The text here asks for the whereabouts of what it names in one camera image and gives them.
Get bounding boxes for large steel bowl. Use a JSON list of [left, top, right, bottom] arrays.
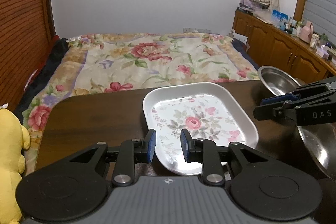
[[297, 123, 335, 180]]

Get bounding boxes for floral plate back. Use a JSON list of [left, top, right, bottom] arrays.
[[142, 82, 259, 176]]

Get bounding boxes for wooden sideboard cabinet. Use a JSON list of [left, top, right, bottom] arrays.
[[232, 9, 335, 83]]

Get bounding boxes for pink thermos bottle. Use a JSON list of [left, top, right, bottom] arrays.
[[299, 21, 313, 44]]

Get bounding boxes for white paper bag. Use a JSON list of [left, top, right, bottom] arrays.
[[232, 32, 248, 44]]

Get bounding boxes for blue picture box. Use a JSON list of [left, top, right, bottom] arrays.
[[271, 9, 288, 31]]

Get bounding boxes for floral bed blanket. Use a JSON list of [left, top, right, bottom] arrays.
[[22, 32, 258, 173]]

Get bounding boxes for stack of folded fabrics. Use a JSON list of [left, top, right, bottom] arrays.
[[239, 0, 270, 12]]

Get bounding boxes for yellow Pikachu plush toy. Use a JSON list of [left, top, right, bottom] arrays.
[[0, 104, 30, 223]]

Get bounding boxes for dark clothes on bed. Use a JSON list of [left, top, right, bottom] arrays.
[[14, 36, 69, 123]]

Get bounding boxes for wooden louvered wardrobe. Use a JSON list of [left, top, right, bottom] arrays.
[[1, 0, 56, 110]]

